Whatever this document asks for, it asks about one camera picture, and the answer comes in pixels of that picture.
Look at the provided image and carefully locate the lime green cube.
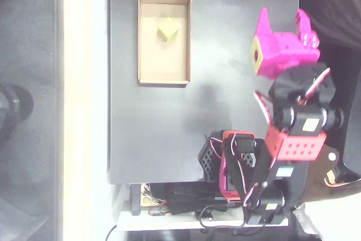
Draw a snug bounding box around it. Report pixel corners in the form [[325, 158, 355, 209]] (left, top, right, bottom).
[[157, 16, 180, 42]]

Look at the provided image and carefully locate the black perforated arm base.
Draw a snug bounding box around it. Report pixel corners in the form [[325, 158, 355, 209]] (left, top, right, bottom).
[[198, 131, 257, 182]]

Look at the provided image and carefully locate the open cardboard box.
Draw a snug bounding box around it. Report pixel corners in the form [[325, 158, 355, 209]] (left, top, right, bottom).
[[137, 0, 192, 85]]

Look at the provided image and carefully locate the brown bag with white button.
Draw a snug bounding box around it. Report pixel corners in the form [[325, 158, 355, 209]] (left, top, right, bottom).
[[303, 142, 361, 205]]

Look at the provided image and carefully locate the small wooden piece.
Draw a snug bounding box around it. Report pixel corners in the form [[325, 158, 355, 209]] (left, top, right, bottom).
[[140, 192, 157, 207]]

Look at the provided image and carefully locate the small circuit board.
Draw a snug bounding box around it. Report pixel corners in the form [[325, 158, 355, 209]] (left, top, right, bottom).
[[148, 208, 172, 217]]

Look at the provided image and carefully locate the white shelf board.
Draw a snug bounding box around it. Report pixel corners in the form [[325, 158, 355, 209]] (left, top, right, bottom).
[[117, 209, 290, 232]]

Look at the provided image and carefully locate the black cable bundle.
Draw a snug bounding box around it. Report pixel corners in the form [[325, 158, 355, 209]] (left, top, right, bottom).
[[149, 182, 228, 216]]

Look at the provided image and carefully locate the black looped usb cable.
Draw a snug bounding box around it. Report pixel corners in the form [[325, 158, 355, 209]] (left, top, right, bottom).
[[196, 204, 246, 229]]

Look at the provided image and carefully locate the black hanging cable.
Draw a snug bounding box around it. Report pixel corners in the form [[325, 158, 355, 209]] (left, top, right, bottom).
[[105, 224, 118, 241]]

